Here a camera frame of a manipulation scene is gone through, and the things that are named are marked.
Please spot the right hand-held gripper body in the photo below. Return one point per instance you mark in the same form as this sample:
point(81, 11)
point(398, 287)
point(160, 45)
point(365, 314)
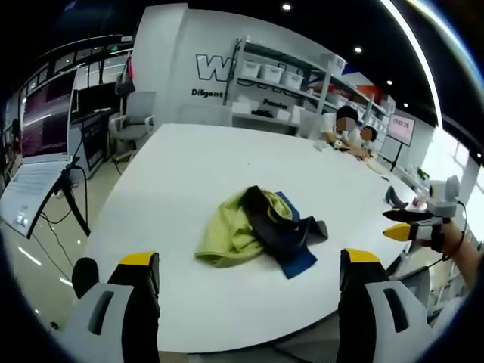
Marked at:
point(440, 206)

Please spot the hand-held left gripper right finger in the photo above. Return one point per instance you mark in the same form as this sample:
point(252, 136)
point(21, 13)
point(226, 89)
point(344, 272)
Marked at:
point(378, 325)

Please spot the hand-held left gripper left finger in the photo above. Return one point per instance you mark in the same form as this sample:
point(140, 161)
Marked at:
point(113, 325)

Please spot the blue garment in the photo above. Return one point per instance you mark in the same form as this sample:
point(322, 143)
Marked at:
point(298, 264)

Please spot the black garment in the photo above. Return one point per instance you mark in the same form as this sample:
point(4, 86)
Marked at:
point(280, 242)

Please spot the yellow-green garment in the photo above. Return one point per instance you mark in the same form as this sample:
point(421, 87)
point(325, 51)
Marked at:
point(230, 234)

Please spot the small black object on table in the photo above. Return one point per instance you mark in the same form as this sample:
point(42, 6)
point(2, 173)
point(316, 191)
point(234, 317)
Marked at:
point(395, 198)

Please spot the black round object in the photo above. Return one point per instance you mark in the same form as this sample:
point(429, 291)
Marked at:
point(85, 276)

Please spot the pink display screen on stand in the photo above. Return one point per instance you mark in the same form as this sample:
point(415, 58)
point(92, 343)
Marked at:
point(401, 130)

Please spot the black laptop stand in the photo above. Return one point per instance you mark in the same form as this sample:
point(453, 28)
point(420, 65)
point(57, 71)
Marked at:
point(72, 196)

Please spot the white metal shelving rack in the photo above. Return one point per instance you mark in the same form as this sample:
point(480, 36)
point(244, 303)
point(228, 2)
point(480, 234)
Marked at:
point(302, 90)

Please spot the white storage bin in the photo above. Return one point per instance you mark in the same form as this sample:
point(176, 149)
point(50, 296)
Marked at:
point(271, 73)
point(293, 78)
point(251, 69)

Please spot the black sign board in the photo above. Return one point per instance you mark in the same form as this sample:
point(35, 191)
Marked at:
point(94, 141)

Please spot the open laptop on stand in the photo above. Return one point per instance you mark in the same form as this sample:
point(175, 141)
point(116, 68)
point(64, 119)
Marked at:
point(41, 151)

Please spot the grey office chair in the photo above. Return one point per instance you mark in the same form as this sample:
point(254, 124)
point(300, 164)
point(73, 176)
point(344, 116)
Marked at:
point(134, 125)

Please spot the dark monitor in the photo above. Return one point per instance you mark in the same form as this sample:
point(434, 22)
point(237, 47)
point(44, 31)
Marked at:
point(94, 102)

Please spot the hanging dark bag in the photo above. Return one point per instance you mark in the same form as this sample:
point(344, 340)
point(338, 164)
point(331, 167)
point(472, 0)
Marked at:
point(125, 81)

